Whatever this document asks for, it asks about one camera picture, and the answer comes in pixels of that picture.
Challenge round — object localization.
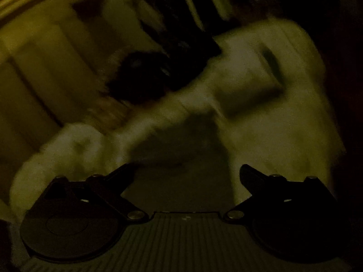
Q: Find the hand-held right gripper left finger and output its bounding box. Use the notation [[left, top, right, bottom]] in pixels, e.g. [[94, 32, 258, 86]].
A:
[[28, 163, 150, 222]]

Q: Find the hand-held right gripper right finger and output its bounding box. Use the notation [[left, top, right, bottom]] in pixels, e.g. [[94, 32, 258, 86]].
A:
[[223, 164, 338, 222]]

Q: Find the cream printed blanket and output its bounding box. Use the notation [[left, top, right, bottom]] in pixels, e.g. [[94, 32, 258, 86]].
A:
[[8, 17, 347, 219]]

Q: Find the dark cloth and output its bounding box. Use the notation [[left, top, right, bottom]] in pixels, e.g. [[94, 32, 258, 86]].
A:
[[105, 0, 222, 106]]

